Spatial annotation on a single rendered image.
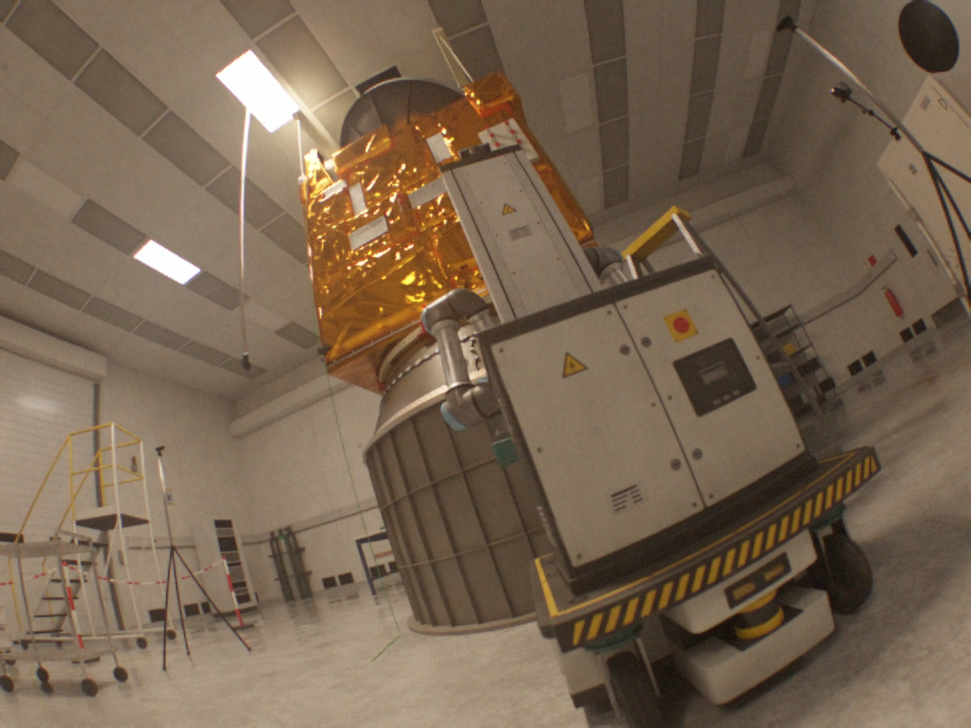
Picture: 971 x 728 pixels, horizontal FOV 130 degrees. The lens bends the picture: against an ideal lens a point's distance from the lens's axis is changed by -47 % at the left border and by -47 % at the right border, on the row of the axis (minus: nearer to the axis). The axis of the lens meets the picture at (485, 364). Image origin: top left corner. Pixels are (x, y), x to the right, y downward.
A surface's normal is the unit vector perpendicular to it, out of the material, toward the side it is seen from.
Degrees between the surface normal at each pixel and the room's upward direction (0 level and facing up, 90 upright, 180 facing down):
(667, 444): 90
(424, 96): 136
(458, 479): 90
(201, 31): 180
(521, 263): 90
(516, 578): 90
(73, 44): 180
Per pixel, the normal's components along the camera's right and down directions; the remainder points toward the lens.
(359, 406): -0.26, -0.27
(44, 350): 0.91, -0.40
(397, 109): -0.29, 0.58
